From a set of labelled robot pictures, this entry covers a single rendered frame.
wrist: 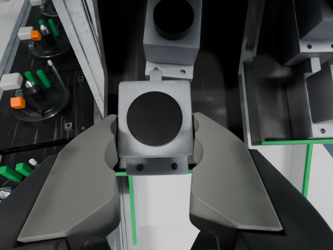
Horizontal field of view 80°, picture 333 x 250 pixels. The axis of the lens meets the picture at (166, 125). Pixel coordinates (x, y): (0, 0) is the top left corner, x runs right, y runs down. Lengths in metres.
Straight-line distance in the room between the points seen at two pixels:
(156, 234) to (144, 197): 0.17
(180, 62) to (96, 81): 0.11
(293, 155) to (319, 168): 0.29
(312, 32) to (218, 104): 0.11
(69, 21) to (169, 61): 0.09
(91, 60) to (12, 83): 0.49
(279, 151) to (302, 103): 0.18
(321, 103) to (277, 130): 0.05
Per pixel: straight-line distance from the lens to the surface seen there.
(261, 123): 0.22
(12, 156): 0.56
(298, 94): 0.24
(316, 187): 0.67
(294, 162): 0.41
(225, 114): 0.21
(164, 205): 0.37
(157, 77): 0.17
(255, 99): 0.22
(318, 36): 0.26
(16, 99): 0.51
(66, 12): 0.20
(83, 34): 0.21
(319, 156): 0.72
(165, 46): 0.16
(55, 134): 0.54
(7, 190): 0.43
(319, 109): 0.22
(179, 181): 0.35
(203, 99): 0.21
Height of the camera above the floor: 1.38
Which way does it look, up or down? 56 degrees down
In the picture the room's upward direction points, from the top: straight up
